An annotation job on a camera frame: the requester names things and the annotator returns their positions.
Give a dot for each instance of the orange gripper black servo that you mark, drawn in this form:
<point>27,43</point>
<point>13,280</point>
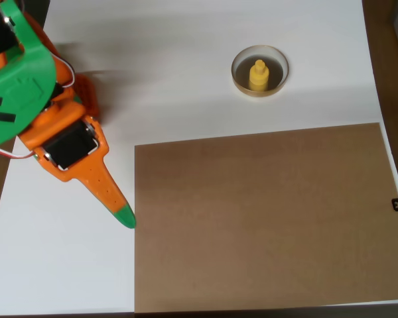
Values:
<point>69,147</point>

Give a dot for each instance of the small yellow plastic piece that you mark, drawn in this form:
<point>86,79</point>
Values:
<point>258,77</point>

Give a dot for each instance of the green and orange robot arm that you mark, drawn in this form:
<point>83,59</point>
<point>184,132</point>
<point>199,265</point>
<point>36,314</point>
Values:
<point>20,86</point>

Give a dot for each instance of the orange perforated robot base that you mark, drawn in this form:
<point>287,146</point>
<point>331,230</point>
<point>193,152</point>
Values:
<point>88,96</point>

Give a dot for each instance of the round shallow tape ring dish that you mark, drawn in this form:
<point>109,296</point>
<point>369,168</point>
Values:
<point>242,86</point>

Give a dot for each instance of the brown fibreboard panel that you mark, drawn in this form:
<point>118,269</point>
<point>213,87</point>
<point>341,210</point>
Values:
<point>268,218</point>

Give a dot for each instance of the small black clip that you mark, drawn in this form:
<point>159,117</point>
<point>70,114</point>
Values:
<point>396,205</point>

